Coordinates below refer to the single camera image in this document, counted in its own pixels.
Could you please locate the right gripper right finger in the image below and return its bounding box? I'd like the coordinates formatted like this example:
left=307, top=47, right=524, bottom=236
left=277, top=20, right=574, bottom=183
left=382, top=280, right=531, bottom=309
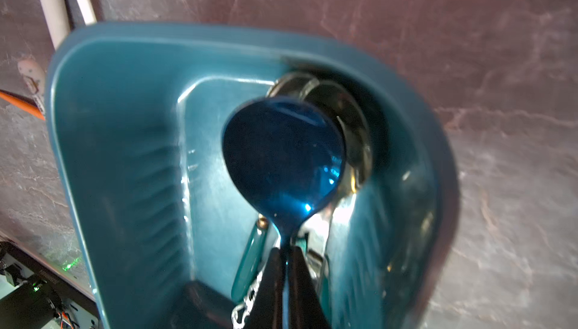
left=287, top=246, right=331, bottom=329

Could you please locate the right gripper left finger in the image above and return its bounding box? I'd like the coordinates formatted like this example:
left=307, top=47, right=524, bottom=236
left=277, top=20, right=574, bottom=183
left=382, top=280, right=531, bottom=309
left=245, top=248, right=285, bottom=329

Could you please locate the ornate silver spoon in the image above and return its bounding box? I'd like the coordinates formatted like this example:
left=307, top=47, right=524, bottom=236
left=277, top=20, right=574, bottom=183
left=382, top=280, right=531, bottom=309
left=231, top=270, right=263, bottom=329

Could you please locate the gold spoon teal handle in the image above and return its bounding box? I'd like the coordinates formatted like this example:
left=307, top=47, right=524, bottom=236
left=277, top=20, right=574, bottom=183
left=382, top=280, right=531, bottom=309
left=231, top=215, right=269, bottom=303

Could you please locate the blue iridescent spoon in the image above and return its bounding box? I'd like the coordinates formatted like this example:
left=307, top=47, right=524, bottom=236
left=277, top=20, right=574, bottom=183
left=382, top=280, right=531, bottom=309
left=222, top=97, right=346, bottom=252

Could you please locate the teal plastic storage box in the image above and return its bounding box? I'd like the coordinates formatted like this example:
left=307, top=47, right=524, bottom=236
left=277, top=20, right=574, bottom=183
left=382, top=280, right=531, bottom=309
left=46, top=23, right=460, bottom=328

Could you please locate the white plastic spoon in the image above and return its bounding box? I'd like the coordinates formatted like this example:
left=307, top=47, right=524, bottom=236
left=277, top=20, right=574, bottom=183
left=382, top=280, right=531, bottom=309
left=40, top=0, right=71, bottom=50

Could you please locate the orange handled spoon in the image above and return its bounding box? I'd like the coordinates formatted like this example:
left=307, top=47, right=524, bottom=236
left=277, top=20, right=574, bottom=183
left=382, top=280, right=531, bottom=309
left=1, top=90, right=45, bottom=121

